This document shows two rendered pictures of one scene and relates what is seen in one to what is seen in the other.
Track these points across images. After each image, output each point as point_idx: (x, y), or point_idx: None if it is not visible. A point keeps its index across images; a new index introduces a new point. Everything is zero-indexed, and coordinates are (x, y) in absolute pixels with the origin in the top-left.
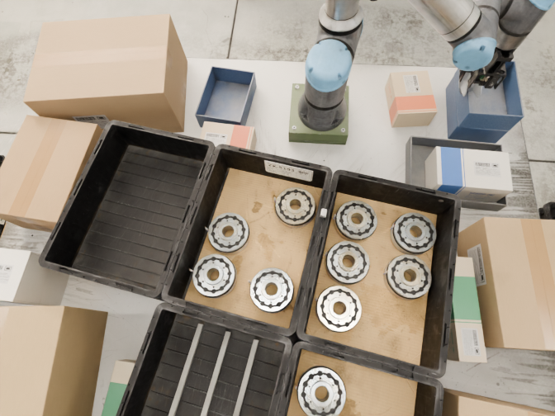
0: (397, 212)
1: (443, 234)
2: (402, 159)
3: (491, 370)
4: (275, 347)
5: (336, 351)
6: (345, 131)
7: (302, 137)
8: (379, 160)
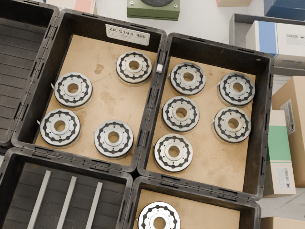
0: (223, 73)
1: (260, 89)
2: (226, 34)
3: (300, 205)
4: (117, 188)
5: (171, 182)
6: (177, 7)
7: (139, 12)
8: (207, 34)
